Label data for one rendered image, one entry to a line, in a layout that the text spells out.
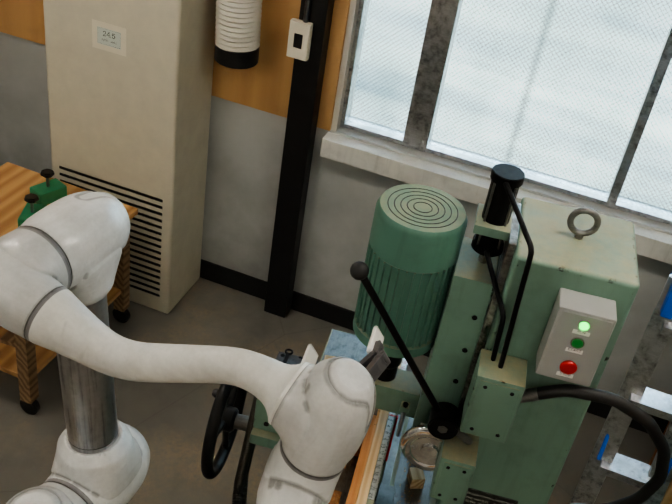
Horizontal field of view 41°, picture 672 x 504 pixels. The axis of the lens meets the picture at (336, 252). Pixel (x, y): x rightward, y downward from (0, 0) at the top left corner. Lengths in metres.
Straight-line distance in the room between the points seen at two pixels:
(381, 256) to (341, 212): 1.75
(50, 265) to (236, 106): 2.01
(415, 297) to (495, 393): 0.23
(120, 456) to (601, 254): 1.02
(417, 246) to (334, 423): 0.53
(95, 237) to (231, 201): 2.09
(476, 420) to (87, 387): 0.74
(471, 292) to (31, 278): 0.79
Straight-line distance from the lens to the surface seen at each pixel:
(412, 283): 1.70
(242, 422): 2.16
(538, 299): 1.66
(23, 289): 1.46
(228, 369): 1.29
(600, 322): 1.61
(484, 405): 1.72
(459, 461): 1.82
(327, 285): 3.65
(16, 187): 3.49
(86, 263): 1.56
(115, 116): 3.33
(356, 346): 2.28
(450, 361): 1.82
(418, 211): 1.69
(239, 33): 3.09
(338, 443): 1.24
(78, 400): 1.80
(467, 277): 1.70
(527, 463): 1.93
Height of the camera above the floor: 2.39
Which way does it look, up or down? 35 degrees down
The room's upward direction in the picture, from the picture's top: 10 degrees clockwise
